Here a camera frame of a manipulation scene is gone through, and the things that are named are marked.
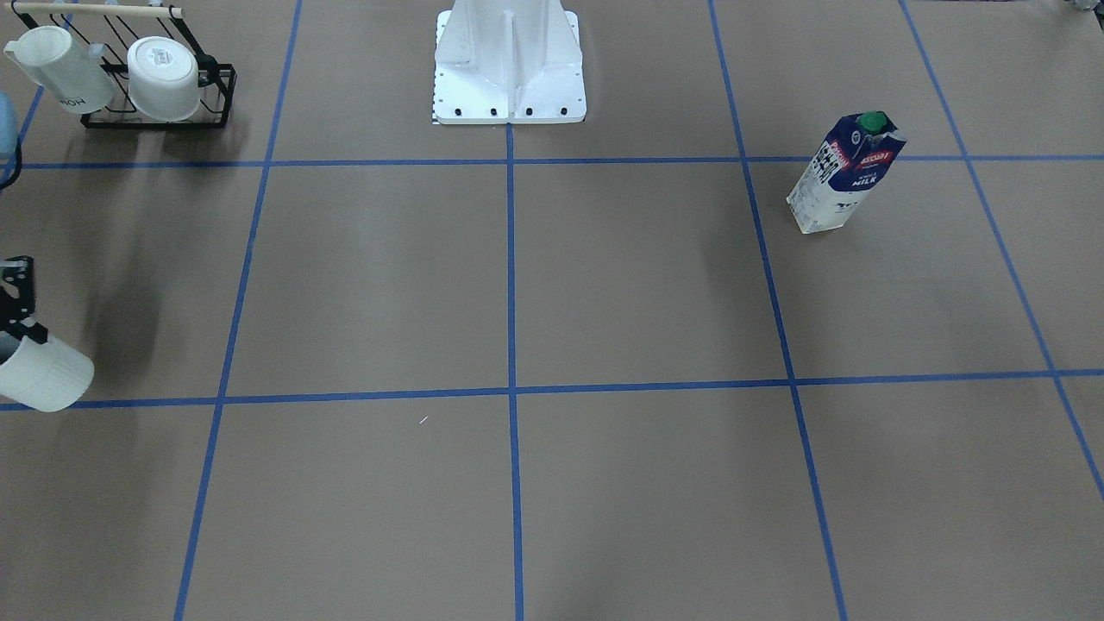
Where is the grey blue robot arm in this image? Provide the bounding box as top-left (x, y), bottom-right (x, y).
top-left (1, 93), bottom-right (50, 345)

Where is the white mug with lettering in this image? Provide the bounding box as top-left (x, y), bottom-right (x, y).
top-left (3, 25), bottom-right (116, 115)

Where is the black wire cup rack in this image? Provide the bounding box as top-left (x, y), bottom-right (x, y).
top-left (3, 1), bottom-right (237, 130)

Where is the blue white milk carton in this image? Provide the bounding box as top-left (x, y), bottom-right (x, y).
top-left (786, 110), bottom-right (907, 235)

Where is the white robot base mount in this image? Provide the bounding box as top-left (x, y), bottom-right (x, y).
top-left (431, 1), bottom-right (587, 125)

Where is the white ribbed mug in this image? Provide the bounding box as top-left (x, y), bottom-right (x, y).
top-left (1, 333), bottom-right (95, 412)

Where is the white upside-down cup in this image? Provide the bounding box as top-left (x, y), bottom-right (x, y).
top-left (126, 36), bottom-right (201, 122)

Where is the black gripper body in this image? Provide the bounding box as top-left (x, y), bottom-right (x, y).
top-left (1, 255), bottom-right (50, 345)

